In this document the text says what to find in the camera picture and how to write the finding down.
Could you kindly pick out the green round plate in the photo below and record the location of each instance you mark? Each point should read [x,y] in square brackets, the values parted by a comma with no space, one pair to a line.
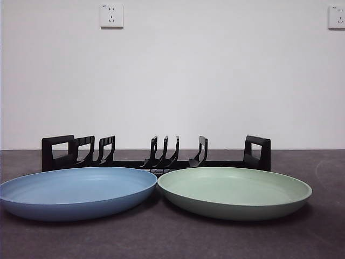
[231,194]

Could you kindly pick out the blue round plate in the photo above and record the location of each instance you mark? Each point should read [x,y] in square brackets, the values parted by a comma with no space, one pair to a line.
[67,194]

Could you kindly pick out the black plate rack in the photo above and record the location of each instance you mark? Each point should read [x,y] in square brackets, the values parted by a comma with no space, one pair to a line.
[46,157]

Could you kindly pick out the white wall socket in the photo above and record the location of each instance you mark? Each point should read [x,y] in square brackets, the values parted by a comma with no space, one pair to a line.
[337,17]
[111,16]

